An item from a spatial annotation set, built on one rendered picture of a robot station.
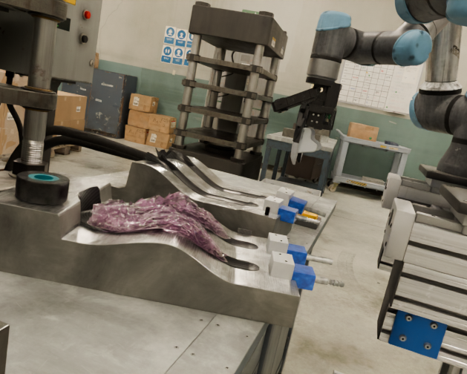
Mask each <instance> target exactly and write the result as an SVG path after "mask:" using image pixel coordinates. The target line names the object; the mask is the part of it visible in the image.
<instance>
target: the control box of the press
mask: <svg viewBox="0 0 467 374"><path fill-rule="evenodd" d="M63 1H65V2H66V4H67V5H68V11H67V18H66V20H65V21H64V22H60V23H57V29H56V42H55V50H54V57H53V70H52V77H51V84H50V89H51V90H53V91H54V92H56V94H57V92H58V87H59V86H60V84H61V82H64V83H68V85H72V84H76V82H81V83H87V84H90V83H92V80H93V74H94V63H95V56H96V50H97V39H98V32H99V21H100V15H101V9H102V0H63ZM33 20H34V17H32V16H31V15H30V14H28V13H23V12H19V11H15V10H9V13H8V12H3V11H0V69H2V70H5V71H6V74H5V76H6V77H7V81H6V84H9V85H12V84H13V78H15V74H18V75H19V76H20V77H24V76H28V73H29V65H30V50H31V42H32V35H33ZM7 108H8V110H9V111H10V113H11V115H12V117H13V118H14V121H15V123H16V126H17V129H18V132H19V143H20V142H21V141H22V140H23V126H22V122H21V120H20V118H19V115H18V114H17V112H16V110H15V108H14V107H13V105H10V104H7ZM55 112H56V109H54V111H51V112H48V118H47V125H46V126H52V125H54V119H55ZM50 153H51V148H50V149H48V150H46V151H45V152H44V153H43V155H42V156H43V157H42V161H45V162H48V172H49V165H50Z"/></svg>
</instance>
